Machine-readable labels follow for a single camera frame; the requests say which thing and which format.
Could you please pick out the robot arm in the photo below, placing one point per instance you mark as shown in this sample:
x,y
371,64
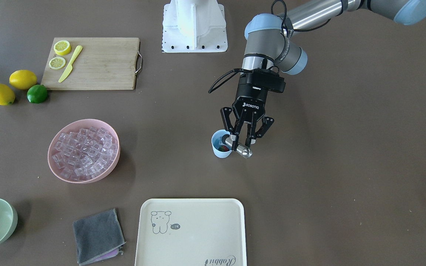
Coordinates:
x,y
269,50

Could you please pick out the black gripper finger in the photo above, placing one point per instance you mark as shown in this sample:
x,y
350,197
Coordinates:
x,y
225,114
252,134

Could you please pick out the pink bowl of ice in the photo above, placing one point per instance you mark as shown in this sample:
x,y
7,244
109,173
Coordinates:
x,y
84,151

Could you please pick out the light blue cup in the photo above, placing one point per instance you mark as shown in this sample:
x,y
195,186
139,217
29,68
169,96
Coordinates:
x,y
216,142

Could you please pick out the yellow plastic knife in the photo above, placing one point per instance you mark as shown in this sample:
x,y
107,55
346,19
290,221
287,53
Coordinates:
x,y
69,66

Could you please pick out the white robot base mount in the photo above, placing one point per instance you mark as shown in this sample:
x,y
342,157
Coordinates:
x,y
194,26

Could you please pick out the cream rabbit tray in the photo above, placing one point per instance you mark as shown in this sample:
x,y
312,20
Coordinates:
x,y
191,232

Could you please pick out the steel muddler black tip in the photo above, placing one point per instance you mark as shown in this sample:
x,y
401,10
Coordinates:
x,y
239,148

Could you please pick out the whole yellow lemon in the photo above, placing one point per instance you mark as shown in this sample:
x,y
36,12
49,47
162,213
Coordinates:
x,y
23,79
7,95

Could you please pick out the red strawberry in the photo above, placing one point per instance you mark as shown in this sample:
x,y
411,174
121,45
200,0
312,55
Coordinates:
x,y
223,149

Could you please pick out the grey folded cloth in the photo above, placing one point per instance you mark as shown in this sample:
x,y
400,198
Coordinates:
x,y
98,237

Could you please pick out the lemon half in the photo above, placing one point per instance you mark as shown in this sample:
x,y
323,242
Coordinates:
x,y
57,63
62,47

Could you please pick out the lemon half upper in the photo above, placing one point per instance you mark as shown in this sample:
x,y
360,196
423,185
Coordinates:
x,y
57,63

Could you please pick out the green lime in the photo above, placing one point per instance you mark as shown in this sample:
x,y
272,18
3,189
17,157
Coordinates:
x,y
37,94

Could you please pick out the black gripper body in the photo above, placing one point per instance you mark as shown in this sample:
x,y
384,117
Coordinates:
x,y
250,96

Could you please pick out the lemon half lower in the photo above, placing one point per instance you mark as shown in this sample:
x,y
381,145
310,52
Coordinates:
x,y
62,47

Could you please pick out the wooden cutting board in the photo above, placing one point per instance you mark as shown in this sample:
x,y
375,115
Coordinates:
x,y
103,64

